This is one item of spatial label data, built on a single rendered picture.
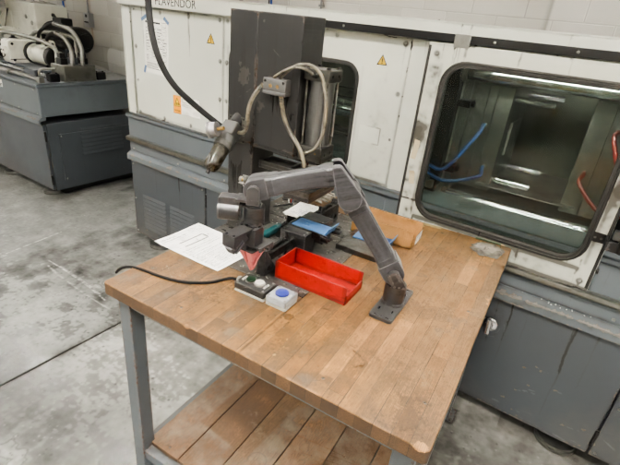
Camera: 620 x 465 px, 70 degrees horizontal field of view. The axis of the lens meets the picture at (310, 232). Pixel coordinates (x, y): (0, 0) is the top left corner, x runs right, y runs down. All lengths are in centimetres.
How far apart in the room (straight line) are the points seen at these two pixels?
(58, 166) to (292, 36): 328
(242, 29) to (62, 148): 306
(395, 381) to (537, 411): 130
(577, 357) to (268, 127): 152
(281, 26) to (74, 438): 178
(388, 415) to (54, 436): 157
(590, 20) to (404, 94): 219
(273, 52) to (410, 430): 111
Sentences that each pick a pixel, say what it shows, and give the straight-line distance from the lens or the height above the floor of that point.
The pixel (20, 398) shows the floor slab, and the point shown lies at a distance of 247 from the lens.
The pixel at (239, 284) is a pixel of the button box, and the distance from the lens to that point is 132.
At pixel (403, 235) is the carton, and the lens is 169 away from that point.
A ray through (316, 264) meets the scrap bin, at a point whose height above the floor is 93.
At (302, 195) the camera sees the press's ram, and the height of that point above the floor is 113.
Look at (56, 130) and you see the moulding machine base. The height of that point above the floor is 60.
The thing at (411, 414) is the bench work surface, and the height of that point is 90.
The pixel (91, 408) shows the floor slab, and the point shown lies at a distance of 232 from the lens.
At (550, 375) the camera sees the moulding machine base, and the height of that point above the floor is 38.
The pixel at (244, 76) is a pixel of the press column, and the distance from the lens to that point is 154.
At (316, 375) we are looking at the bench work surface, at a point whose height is 90.
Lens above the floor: 165
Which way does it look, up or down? 26 degrees down
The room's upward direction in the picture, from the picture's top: 6 degrees clockwise
